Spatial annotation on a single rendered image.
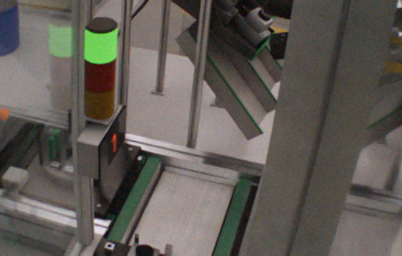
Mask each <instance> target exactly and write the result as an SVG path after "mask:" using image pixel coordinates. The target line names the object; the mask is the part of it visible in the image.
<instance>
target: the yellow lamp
mask: <svg viewBox="0 0 402 256"><path fill-rule="evenodd" d="M114 105H115V86H114V87H113V88H112V89H110V90H108V91H105V92H91V91H89V90H88V89H87V88H84V114H85V115H86V116H88V117H90V118H91V119H95V120H103V119H106V118H109V117H111V116H112V115H113V113H114Z"/></svg>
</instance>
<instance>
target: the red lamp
mask: <svg viewBox="0 0 402 256"><path fill-rule="evenodd" d="M84 63H85V68H84V86H85V87H86V88H87V89H88V90H89V91H91V92H105V91H108V90H110V89H112V88H113V87H114V86H115V69H116V65H117V57H116V58H115V59H114V60H112V61H111V62H108V63H104V64H97V63H92V62H88V61H87V60H86V59H84Z"/></svg>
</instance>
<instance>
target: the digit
mask: <svg viewBox="0 0 402 256"><path fill-rule="evenodd" d="M118 127H119V120H118V122H117V125H116V126H115V127H114V128H113V130H112V131H111V133H110V134H109V165H110V163H111V161H112V159H113V158H114V156H115V155H116V153H117V152H118Z"/></svg>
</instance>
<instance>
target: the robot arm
mask: <svg viewBox="0 0 402 256"><path fill-rule="evenodd" d="M292 9H293V0H265V3H264V7H263V13H264V14H265V15H272V16H276V17H279V18H283V19H290V17H291V13H292ZM290 20H291V19H290ZM288 35H289V33H288V32H282V33H278V32H277V33H274V34H272V35H271V37H270V42H269V44H270V48H271V51H270V54H271V55H272V58H273V59H274V60H280V59H284V56H285V50H286V48H285V47H286V43H287V39H288Z"/></svg>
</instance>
